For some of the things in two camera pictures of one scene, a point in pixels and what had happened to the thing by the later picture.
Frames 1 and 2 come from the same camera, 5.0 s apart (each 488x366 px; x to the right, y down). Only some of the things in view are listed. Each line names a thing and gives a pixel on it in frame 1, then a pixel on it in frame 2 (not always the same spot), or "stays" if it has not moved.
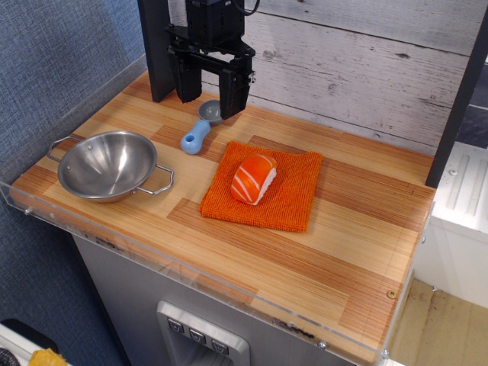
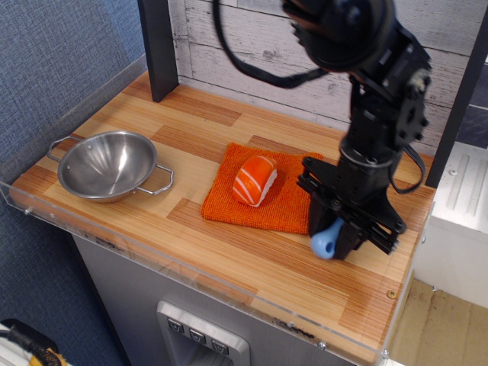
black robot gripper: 215,30 → 356,188
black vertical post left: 155,24 stays
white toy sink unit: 453,255 stays
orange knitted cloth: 288,200 stays
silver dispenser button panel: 193,341 stays
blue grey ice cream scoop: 210,114 → 323,244
